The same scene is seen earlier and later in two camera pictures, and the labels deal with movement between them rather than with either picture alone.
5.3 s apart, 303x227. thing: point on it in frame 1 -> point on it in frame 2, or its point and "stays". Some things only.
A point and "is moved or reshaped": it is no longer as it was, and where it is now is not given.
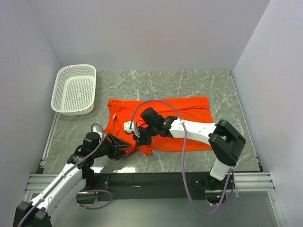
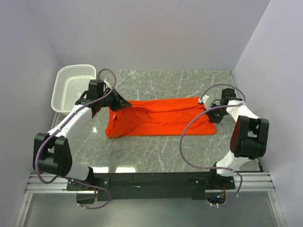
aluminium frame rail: (245, 181) stays
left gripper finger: (119, 144) -> (122, 101)
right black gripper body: (147, 134) -> (217, 115)
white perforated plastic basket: (75, 90) stays
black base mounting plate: (146, 186) stays
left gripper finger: (117, 154) -> (119, 106)
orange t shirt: (120, 111) is moved or reshaped
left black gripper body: (106, 148) -> (109, 100)
